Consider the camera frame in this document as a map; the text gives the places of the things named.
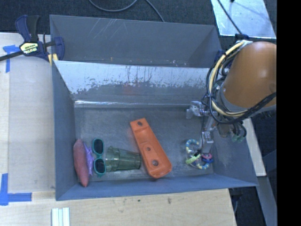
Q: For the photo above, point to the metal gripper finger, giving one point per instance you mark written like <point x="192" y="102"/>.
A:
<point x="196" y="108"/>
<point x="207" y="142"/>

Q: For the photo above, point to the grey metal bin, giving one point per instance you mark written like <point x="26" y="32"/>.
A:
<point x="141" y="98"/>

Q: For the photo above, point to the orange flat block with holes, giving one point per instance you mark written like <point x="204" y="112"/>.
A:
<point x="150" y="147"/>

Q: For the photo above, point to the green clear plastic cup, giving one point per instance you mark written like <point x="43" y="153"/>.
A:
<point x="123" y="160"/>

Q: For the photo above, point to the teal sunglasses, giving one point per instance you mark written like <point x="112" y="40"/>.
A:
<point x="98" y="147"/>

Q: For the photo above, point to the purple crinkled wrapper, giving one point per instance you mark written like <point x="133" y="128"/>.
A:
<point x="89" y="159"/>

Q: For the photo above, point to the red-pink toy sweet potato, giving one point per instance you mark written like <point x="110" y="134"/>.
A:
<point x="80" y="161"/>

